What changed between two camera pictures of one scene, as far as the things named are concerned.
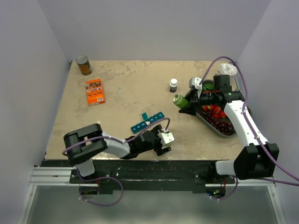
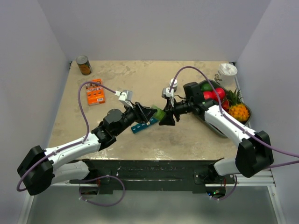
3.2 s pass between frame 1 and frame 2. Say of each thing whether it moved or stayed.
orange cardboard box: stayed
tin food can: stayed
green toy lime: stayed
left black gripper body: moved
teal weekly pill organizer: stayed
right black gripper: moved
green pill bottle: moved
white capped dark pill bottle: stayed
